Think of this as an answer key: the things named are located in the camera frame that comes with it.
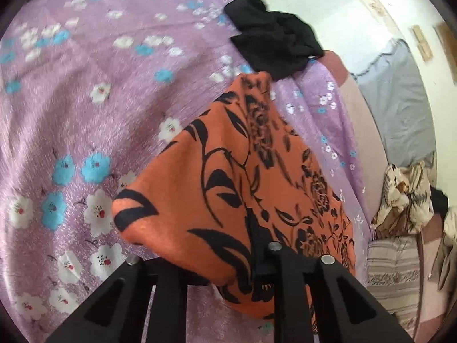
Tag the striped beige rug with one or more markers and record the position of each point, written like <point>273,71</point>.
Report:
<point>392,278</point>

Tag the beige light switch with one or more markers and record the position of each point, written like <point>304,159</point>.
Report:
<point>421,43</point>

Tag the cream floral crumpled cloth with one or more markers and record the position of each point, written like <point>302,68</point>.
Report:
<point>403,193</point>

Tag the purple floral bedsheet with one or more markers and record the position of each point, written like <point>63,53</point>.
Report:
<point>107,96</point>

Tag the grey cloth on floor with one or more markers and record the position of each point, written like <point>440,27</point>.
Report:
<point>400,103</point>

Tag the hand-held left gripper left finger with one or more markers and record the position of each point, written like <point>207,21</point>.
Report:
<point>117,293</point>

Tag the pink sofa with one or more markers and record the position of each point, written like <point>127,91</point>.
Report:
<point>364,121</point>

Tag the black crumpled garment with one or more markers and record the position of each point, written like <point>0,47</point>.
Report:
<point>275,32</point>

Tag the brown cloth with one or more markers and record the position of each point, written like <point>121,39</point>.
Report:
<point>394,223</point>

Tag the orange black floral shirt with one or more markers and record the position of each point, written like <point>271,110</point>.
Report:
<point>214,185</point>

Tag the white floral cloth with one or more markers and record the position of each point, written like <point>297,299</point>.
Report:
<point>451,223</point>

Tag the framed wall plaque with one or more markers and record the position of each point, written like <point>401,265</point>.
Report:
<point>448,39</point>

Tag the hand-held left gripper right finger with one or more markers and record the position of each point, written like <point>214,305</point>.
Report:
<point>303,293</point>

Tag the beige towel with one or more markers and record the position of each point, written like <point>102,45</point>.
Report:
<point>446,260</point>

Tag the black cloth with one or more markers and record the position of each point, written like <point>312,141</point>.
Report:
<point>439,202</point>

